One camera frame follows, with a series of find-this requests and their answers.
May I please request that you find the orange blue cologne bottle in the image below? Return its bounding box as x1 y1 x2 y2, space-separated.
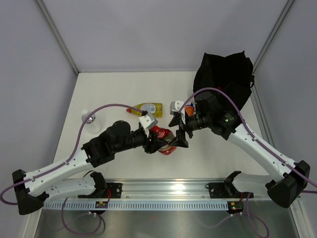
185 104 195 116

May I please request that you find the black canvas bag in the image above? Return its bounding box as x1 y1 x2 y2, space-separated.
193 51 255 115

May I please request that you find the white slotted cable duct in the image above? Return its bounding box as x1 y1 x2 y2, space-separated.
44 200 229 211

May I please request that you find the aluminium frame post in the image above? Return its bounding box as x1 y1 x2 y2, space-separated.
34 0 80 76
250 0 298 74

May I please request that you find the small clear silver bottle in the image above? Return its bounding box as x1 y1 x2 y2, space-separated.
81 109 101 134

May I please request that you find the aluminium mounting rail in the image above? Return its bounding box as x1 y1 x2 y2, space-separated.
44 178 258 201

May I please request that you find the right aluminium frame post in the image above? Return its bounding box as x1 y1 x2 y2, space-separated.
250 0 298 74

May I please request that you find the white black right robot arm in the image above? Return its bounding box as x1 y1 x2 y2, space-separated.
169 87 311 208

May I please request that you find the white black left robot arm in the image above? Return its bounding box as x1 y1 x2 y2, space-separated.
12 120 168 215

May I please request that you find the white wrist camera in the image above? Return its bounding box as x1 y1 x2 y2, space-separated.
139 113 158 137
169 101 186 124

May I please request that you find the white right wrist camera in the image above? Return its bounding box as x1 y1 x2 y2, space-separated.
169 101 186 124

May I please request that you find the yellow dish soap bottle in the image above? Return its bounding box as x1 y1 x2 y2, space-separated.
126 103 163 118

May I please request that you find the left aluminium frame post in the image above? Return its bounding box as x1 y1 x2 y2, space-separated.
34 0 80 76

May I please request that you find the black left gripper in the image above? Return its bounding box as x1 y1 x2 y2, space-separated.
113 127 167 154

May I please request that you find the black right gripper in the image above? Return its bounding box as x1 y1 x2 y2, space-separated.
169 112 211 148

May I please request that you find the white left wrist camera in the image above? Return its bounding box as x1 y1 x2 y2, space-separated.
139 113 158 137

